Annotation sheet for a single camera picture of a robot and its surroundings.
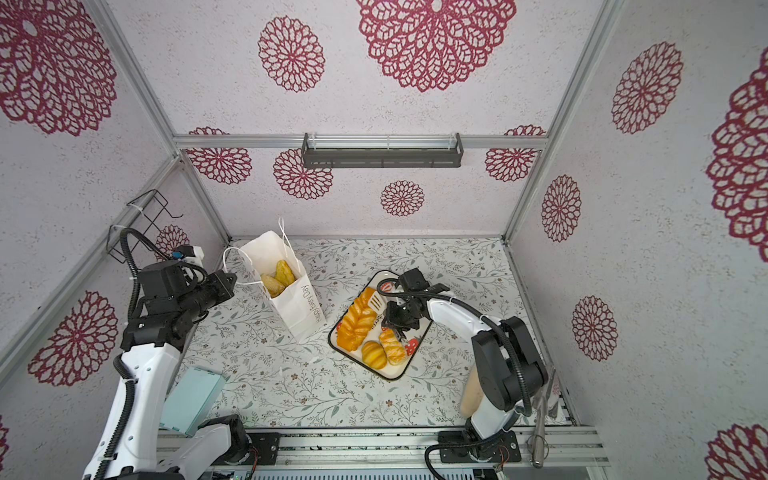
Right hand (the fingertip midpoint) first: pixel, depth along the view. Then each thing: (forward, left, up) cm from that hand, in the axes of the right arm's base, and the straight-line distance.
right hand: (384, 319), depth 88 cm
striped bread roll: (+13, +32, +5) cm, 35 cm away
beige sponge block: (-19, -24, -6) cm, 31 cm away
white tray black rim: (-8, -5, -4) cm, 11 cm away
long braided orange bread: (+1, +9, -5) cm, 10 cm away
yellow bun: (-9, +3, -4) cm, 10 cm away
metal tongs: (+6, +2, -2) cm, 7 cm away
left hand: (-2, +37, +19) cm, 41 cm away
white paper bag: (-3, +23, +11) cm, 26 cm away
